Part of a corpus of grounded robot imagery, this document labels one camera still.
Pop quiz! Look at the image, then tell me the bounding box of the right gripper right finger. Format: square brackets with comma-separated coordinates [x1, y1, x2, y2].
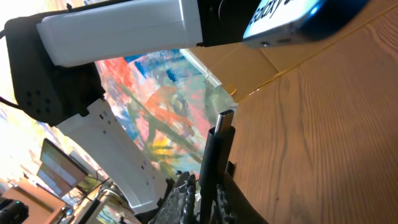
[213, 161, 268, 224]

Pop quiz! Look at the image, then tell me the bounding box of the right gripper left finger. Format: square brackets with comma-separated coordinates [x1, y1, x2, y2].
[149, 170, 197, 224]

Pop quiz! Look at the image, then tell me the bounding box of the black USB charging cable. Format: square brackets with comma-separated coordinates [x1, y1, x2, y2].
[198, 108, 236, 224]

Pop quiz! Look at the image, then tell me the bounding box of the blue Galaxy smartphone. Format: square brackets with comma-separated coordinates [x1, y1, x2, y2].
[242, 0, 369, 49]

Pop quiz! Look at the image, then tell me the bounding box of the colourful abstract painting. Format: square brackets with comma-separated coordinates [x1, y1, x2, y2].
[95, 49, 237, 177]

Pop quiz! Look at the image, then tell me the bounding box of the computer monitor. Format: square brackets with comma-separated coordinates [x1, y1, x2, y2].
[37, 138, 88, 197]

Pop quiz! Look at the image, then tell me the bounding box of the brown cardboard panel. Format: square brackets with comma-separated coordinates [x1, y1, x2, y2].
[180, 42, 301, 103]

